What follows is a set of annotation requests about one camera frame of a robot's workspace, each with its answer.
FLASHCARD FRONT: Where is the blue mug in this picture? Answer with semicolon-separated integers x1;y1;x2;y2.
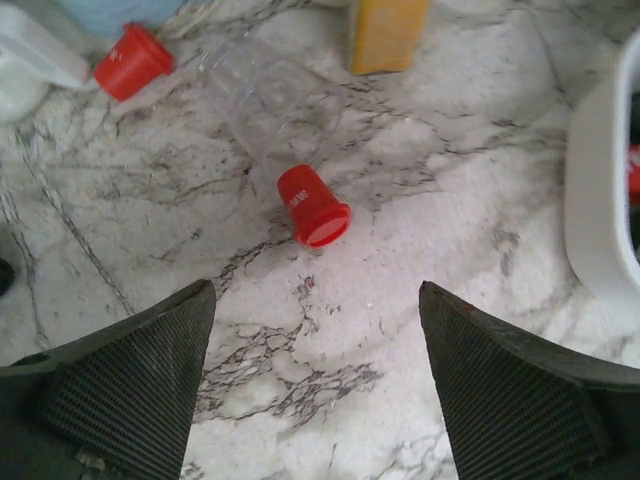
58;0;183;37

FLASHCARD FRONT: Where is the green lidded white cup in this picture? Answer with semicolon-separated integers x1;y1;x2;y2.
1;1;90;125

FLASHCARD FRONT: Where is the black capsule top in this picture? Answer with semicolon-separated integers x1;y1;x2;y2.
0;259;15;296

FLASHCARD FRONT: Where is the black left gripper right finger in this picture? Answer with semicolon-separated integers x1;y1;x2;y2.
419;282;639;479

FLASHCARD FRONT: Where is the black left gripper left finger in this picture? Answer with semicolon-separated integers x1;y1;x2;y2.
1;279;216;479

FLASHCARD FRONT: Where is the orange spice bottle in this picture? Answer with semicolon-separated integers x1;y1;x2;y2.
347;0;431;75

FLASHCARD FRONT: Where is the clear plastic cup lying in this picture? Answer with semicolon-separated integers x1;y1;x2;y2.
197;34;345;178

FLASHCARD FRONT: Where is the white plastic storage basket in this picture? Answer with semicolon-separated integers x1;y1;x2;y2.
564;32;639;313

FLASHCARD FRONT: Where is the red capsule pair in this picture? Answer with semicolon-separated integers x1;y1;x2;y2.
628;144;640;207

